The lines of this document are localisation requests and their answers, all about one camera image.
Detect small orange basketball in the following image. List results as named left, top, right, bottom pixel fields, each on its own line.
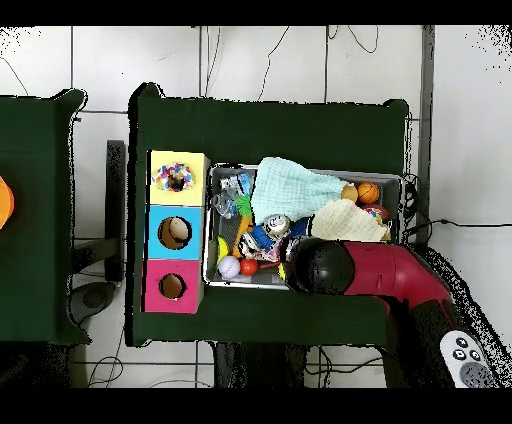
left=356, top=181, right=382, bottom=206

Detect white baseball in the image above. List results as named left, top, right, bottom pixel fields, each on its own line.
left=218, top=255, right=242, bottom=280

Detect shallow wire mesh bin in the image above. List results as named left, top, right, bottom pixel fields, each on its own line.
left=202, top=162, right=404, bottom=290

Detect crushed bottle with blue label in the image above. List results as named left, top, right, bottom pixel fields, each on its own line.
left=236, top=171, right=255, bottom=197

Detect dark green table cloth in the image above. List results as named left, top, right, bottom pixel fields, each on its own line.
left=125, top=81, right=411, bottom=355
left=0, top=88, right=91, bottom=347

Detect blue fluffy cloth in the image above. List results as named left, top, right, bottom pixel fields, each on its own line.
left=252, top=217, right=314, bottom=252

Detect clear crushed bottle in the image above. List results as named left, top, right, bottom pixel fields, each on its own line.
left=212, top=191, right=240, bottom=220

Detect mint waffle cloth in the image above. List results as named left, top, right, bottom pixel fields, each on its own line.
left=249, top=156, right=355, bottom=226

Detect orange object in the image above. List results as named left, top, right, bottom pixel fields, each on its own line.
left=0, top=175, right=16, bottom=231

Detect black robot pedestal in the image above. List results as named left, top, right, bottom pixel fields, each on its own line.
left=211, top=341, right=310, bottom=388

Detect black power cable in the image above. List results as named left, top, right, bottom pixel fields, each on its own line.
left=401, top=217, right=512, bottom=249

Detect black upright panel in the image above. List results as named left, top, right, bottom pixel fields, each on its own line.
left=104, top=139, right=128, bottom=283

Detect grey round stand base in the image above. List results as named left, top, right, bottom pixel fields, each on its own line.
left=68, top=280, right=118, bottom=326

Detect orange toy carrot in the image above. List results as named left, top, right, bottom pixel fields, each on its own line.
left=232, top=194, right=254, bottom=259

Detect crushed silver can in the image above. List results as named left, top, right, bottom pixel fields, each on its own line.
left=263, top=213, right=292, bottom=240

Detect cream waffle cloth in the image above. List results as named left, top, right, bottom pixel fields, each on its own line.
left=310, top=198, right=391, bottom=242

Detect colourful dotted cloth bag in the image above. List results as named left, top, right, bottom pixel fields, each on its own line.
left=360, top=204, right=387, bottom=224
left=152, top=161, right=196, bottom=193

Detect thin black floor cable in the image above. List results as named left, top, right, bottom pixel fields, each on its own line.
left=346, top=25, right=380, bottom=55
left=257, top=25, right=290, bottom=102

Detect wooden box with three holes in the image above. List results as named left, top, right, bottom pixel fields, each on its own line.
left=142, top=149, right=211, bottom=315

